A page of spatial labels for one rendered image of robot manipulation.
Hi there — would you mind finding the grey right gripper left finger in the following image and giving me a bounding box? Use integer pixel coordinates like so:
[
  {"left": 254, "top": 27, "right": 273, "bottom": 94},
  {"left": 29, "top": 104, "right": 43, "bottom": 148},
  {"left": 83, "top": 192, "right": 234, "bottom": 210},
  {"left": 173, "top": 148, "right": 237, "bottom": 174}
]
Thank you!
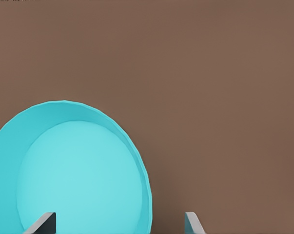
[{"left": 23, "top": 212, "right": 57, "bottom": 234}]

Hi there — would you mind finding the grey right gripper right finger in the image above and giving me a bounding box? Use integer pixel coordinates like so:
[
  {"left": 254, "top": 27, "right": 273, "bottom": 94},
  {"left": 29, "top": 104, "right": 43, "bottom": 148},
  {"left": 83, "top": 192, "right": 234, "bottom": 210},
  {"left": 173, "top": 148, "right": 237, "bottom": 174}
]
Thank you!
[{"left": 184, "top": 212, "right": 207, "bottom": 234}]

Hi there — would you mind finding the turquoise round plate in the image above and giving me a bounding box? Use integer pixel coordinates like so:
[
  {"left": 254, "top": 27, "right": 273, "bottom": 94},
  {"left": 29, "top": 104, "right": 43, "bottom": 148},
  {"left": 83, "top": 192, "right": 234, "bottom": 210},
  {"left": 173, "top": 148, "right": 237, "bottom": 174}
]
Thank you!
[{"left": 0, "top": 99, "right": 153, "bottom": 234}]

